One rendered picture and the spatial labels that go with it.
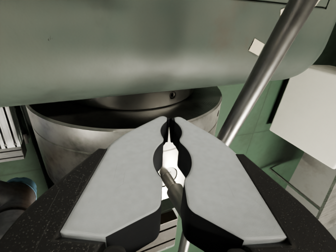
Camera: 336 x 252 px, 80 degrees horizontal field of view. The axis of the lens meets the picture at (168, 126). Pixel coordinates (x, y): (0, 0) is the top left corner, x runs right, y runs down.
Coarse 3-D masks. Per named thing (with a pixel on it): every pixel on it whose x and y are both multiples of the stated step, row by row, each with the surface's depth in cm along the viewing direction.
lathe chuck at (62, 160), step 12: (36, 132) 27; (48, 144) 26; (48, 156) 27; (60, 156) 25; (72, 156) 24; (84, 156) 24; (168, 156) 25; (48, 168) 30; (60, 168) 27; (72, 168) 26; (180, 180) 29
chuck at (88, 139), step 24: (192, 96) 32; (216, 96) 32; (48, 120) 23; (72, 120) 23; (96, 120) 23; (120, 120) 24; (144, 120) 24; (192, 120) 25; (216, 120) 32; (72, 144) 23; (96, 144) 23; (168, 144) 24
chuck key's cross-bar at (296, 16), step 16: (288, 0) 10; (304, 0) 9; (288, 16) 10; (304, 16) 10; (272, 32) 11; (288, 32) 10; (272, 48) 11; (288, 48) 11; (256, 64) 12; (272, 64) 11; (256, 80) 12; (240, 96) 13; (256, 96) 13; (240, 112) 13; (224, 128) 15
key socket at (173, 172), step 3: (165, 168) 26; (168, 168) 27; (171, 168) 27; (174, 168) 27; (159, 171) 26; (162, 171) 26; (165, 171) 27; (168, 171) 27; (171, 171) 27; (174, 171) 28; (159, 174) 27; (171, 174) 28; (174, 174) 28; (174, 177) 28; (162, 183) 28
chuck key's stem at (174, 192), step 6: (162, 174) 27; (168, 174) 27; (162, 180) 27; (168, 180) 26; (174, 180) 26; (168, 186) 25; (174, 186) 24; (180, 186) 24; (168, 192) 24; (174, 192) 24; (180, 192) 23; (174, 198) 23; (180, 198) 23; (174, 204) 23; (180, 204) 22; (180, 216) 22
